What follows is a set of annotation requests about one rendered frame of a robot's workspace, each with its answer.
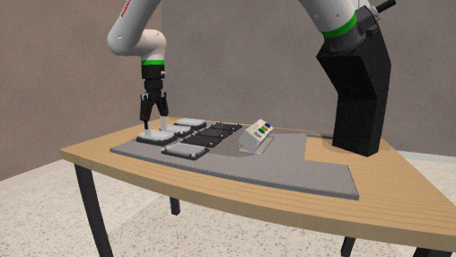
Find grey button panel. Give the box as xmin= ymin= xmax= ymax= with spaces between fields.
xmin=237 ymin=119 xmax=273 ymax=155

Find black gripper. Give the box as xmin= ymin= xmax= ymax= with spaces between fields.
xmin=140 ymin=80 xmax=169 ymax=137

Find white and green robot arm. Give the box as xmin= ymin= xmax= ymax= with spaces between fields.
xmin=107 ymin=0 xmax=396 ymax=81

